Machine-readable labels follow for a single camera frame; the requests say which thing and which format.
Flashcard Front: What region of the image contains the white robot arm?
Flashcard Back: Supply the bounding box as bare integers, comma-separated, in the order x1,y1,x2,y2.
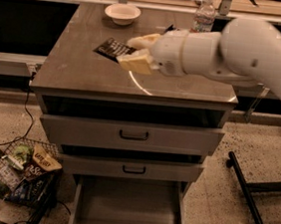
116,17,281,100

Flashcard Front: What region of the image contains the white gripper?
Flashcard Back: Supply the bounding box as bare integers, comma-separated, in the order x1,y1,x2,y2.
116,30,189,77

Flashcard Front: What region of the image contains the black power cable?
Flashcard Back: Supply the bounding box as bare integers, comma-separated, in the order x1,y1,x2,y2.
0,66,41,163

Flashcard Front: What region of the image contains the green snack packet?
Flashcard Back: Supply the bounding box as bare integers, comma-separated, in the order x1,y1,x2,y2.
12,144,33,166

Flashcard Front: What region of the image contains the middle grey drawer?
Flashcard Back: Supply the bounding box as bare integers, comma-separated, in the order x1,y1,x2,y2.
59,153,204,182

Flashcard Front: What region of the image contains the yellow chip bag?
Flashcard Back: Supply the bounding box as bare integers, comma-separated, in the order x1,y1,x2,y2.
32,144,62,171

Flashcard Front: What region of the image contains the clear plastic water bottle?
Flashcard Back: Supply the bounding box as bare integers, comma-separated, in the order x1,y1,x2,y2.
190,0,216,33

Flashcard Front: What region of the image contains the bottom open grey drawer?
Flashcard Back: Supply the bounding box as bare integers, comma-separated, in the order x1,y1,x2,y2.
69,176,185,224

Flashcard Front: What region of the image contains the grey drawer cabinet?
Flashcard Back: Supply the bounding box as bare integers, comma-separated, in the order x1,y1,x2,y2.
15,0,247,224

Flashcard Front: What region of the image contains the white ceramic bowl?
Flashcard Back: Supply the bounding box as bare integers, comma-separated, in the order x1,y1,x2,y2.
105,3,141,26

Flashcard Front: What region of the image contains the blue rxbar snack bar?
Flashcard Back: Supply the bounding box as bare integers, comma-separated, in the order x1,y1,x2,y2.
164,24,176,33

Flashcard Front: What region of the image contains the black wire basket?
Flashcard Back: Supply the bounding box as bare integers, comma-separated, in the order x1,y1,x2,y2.
0,138,62,224

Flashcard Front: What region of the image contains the top grey drawer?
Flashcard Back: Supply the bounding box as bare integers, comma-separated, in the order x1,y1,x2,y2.
41,114,223,155

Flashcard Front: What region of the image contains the black rxbar chocolate bar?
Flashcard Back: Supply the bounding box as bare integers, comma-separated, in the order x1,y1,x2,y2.
94,38,135,63

